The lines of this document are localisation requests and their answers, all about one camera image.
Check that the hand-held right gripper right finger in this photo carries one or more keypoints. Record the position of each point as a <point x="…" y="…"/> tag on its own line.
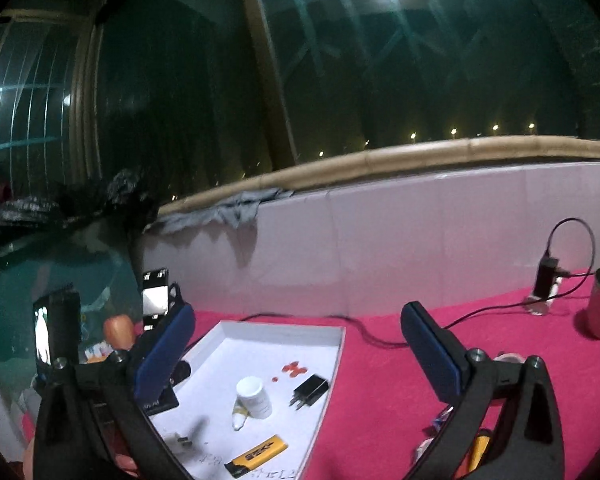
<point x="432" y="360"/>

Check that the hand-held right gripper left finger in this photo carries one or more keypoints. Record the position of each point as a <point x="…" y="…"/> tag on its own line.
<point x="162" y="355"/>

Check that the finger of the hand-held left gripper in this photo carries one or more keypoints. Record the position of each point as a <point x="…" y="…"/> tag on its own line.
<point x="155" y="300"/>
<point x="172" y="385"/>

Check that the tan tape roll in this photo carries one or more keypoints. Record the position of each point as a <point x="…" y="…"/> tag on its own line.
<point x="117" y="332"/>

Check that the white tray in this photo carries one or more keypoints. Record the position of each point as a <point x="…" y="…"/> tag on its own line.
<point x="260" y="355"/>

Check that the person's left hand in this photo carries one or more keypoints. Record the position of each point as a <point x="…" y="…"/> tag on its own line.
<point x="126" y="465"/>

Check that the small metal clip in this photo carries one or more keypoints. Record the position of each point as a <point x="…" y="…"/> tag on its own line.
<point x="182" y="440"/>

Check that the pink patterned towel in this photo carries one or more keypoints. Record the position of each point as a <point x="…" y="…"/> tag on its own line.
<point x="380" y="400"/>

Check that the small white tube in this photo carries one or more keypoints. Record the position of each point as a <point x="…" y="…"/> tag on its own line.
<point x="239" y="417"/>

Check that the white round lid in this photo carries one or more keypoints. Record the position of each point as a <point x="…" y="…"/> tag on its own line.
<point x="510" y="358"/>

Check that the white plastic bottle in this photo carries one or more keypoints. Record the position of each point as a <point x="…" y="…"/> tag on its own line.
<point x="252" y="395"/>

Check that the yellow orange object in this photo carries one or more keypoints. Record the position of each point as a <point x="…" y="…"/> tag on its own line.
<point x="480" y="447"/>

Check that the yellow lighter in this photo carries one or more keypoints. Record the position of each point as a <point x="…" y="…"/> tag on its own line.
<point x="260" y="452"/>

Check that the grey cloth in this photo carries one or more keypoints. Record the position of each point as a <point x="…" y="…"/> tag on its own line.
<point x="230" y="210"/>

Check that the dark tangled heap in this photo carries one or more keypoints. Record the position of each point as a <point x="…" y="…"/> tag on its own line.
<point x="55" y="210"/>

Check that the white cylindrical device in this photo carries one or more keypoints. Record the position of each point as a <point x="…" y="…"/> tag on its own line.
<point x="540" y="306"/>

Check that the orange plastic pieces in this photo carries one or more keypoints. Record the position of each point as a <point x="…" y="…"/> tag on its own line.
<point x="295" y="369"/>

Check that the black charger plug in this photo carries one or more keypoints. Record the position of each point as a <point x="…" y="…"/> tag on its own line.
<point x="310" y="387"/>

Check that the black power adapter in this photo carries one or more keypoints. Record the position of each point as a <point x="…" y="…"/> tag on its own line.
<point x="547" y="277"/>

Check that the bamboo railing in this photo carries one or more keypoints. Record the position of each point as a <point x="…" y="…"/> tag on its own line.
<point x="430" y="152"/>

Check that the window frame post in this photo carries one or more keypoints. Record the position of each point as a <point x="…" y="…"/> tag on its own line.
<point x="267" y="85"/>

